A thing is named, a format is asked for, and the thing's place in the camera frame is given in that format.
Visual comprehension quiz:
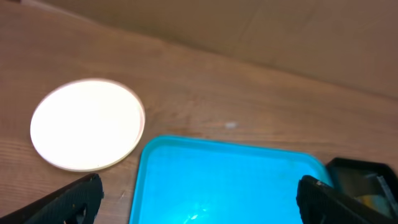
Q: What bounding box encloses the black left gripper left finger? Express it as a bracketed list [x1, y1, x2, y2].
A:
[1, 173, 104, 224]

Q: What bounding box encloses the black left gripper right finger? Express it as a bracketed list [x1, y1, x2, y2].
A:
[296, 175, 397, 224]

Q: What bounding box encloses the pink rimmed white plate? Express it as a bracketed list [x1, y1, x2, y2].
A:
[30, 78, 146, 172]

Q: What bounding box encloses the green yellow sponge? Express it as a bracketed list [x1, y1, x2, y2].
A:
[357, 195, 389, 213]

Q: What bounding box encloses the black water tray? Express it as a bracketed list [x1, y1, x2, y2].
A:
[326, 157, 397, 219]

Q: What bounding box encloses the blue plastic tray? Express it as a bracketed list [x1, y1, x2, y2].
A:
[129, 136, 330, 224]

